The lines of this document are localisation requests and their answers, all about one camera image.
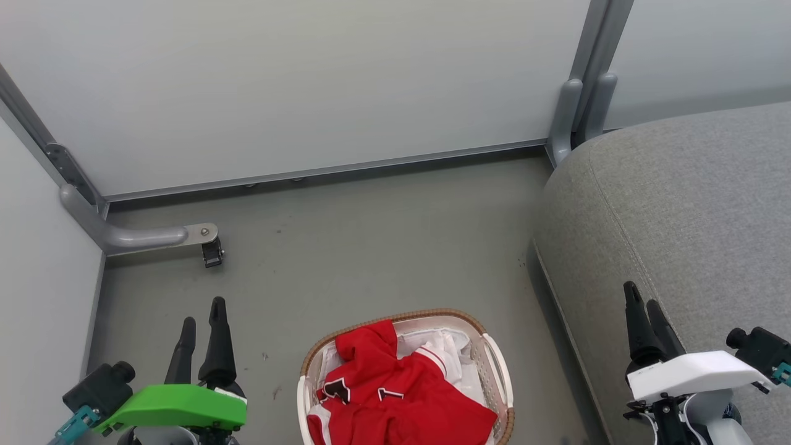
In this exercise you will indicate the black caster wheel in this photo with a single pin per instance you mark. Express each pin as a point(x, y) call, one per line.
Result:
point(212, 253)

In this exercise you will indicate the grey fabric sofa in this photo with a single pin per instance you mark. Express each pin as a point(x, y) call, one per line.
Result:
point(680, 216)

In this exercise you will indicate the grey partition bottom rail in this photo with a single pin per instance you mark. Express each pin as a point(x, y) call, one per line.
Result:
point(321, 170)
point(94, 309)

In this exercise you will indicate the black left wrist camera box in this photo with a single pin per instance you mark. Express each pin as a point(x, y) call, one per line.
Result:
point(99, 389)

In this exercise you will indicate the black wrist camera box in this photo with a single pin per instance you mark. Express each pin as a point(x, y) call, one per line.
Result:
point(763, 349)
point(99, 389)

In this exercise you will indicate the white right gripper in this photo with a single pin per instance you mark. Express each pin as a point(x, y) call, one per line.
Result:
point(692, 374)

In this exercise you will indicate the white garment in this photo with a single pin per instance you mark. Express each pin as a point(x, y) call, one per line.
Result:
point(442, 352)

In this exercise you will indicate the grey tubular partition foot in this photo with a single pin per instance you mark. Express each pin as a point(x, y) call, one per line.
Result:
point(136, 237)

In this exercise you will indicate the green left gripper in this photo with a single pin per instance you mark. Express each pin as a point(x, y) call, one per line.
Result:
point(179, 405)

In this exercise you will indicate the red and white shirt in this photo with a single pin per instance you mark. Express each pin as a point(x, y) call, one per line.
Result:
point(401, 402)

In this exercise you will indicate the white laundry basket brown rim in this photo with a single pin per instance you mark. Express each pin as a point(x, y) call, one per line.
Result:
point(494, 364)

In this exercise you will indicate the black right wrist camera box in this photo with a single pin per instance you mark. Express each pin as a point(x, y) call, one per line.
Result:
point(763, 349)

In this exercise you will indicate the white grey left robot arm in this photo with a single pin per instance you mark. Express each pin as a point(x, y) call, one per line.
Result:
point(160, 437)

